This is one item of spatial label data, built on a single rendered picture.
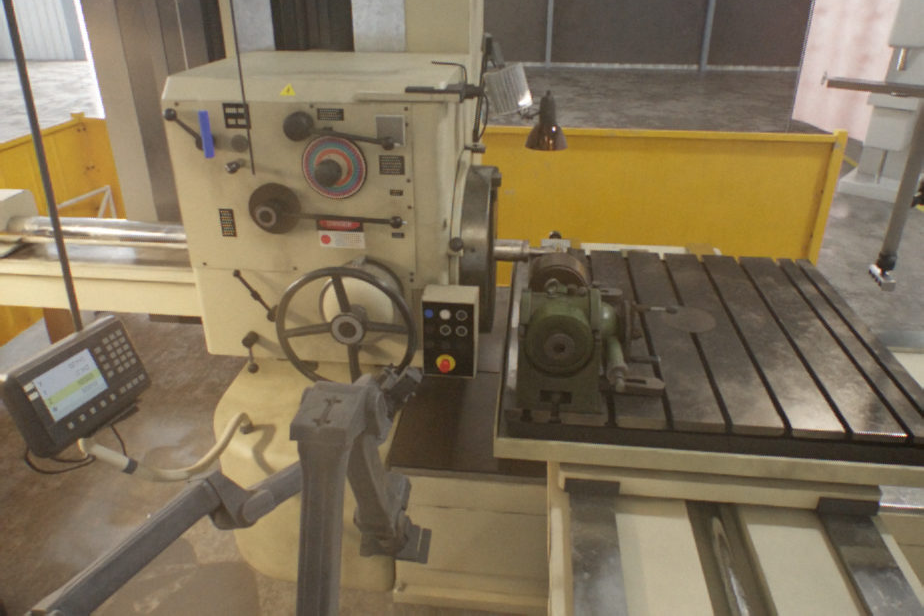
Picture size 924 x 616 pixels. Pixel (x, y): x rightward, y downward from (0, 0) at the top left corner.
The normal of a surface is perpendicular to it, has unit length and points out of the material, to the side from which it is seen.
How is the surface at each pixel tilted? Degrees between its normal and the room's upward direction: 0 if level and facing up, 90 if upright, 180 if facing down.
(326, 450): 67
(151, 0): 90
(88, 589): 56
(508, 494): 90
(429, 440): 0
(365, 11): 90
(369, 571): 90
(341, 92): 45
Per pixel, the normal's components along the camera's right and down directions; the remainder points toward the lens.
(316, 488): -0.13, 0.02
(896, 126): -0.68, 0.31
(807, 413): 0.00, -0.91
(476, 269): -0.11, 0.26
